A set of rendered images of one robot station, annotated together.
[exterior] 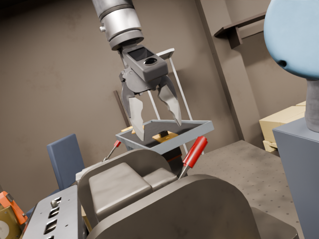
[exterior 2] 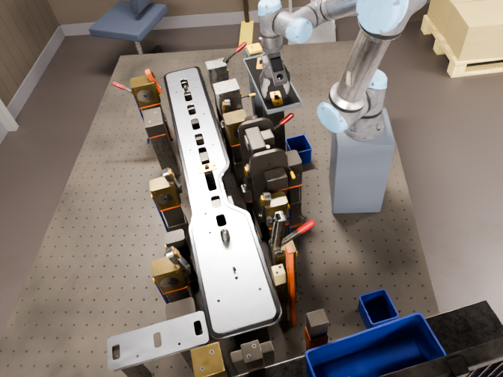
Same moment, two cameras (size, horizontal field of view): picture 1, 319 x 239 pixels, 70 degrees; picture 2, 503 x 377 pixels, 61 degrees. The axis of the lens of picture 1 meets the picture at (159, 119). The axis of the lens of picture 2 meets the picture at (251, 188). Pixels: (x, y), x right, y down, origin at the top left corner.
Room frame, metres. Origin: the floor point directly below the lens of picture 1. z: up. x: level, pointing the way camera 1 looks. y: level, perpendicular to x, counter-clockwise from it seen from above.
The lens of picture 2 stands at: (-0.84, -0.09, 2.18)
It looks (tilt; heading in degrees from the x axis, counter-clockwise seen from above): 49 degrees down; 11
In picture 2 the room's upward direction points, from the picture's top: 9 degrees counter-clockwise
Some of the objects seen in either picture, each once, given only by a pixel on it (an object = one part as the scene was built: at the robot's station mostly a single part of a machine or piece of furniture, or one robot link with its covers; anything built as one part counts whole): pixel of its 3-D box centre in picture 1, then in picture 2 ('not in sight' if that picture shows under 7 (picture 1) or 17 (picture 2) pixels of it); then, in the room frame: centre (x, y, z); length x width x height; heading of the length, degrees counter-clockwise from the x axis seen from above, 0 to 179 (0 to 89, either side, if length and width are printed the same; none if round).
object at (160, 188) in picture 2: not in sight; (169, 212); (0.14, 0.43, 0.87); 0.12 x 0.07 x 0.35; 109
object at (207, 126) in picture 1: (152, 133); (270, 81); (0.59, 0.03, 1.16); 0.37 x 0.14 x 0.02; 19
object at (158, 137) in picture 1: (164, 134); (276, 97); (0.47, 0.00, 1.17); 0.08 x 0.04 x 0.01; 12
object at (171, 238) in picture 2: not in sight; (180, 259); (-0.05, 0.36, 0.84); 0.10 x 0.05 x 0.29; 109
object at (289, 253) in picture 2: not in sight; (291, 291); (-0.23, -0.06, 0.95); 0.03 x 0.01 x 0.50; 19
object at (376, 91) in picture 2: not in sight; (366, 90); (0.36, -0.31, 1.27); 0.13 x 0.12 x 0.14; 137
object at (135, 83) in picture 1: (135, 67); (272, 58); (0.49, 0.01, 1.32); 0.09 x 0.08 x 0.12; 13
